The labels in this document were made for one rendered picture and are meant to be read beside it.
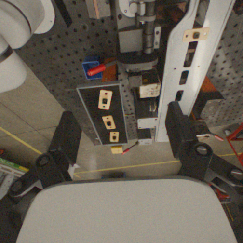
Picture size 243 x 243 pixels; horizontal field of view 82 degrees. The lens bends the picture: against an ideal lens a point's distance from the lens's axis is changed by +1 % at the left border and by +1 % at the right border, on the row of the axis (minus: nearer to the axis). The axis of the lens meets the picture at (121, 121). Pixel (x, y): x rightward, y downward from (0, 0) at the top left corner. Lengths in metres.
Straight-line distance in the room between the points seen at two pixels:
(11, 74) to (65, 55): 0.53
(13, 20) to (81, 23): 0.39
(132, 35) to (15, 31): 0.35
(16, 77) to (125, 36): 0.30
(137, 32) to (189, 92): 0.45
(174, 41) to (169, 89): 0.22
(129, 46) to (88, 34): 0.51
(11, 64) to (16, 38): 0.13
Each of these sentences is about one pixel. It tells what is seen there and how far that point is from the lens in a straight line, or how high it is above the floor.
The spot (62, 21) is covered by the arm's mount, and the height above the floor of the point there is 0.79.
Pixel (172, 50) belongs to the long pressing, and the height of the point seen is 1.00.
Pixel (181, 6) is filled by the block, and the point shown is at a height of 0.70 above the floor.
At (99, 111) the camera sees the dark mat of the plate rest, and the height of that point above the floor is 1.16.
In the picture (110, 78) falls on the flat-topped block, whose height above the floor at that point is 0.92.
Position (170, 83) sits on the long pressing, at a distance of 0.69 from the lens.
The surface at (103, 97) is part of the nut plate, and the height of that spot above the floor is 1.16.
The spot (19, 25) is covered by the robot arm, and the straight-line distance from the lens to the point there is 0.58.
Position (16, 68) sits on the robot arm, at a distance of 0.48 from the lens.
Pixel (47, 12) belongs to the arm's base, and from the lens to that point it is 0.79.
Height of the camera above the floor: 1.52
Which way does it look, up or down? 39 degrees down
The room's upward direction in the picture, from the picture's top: 179 degrees clockwise
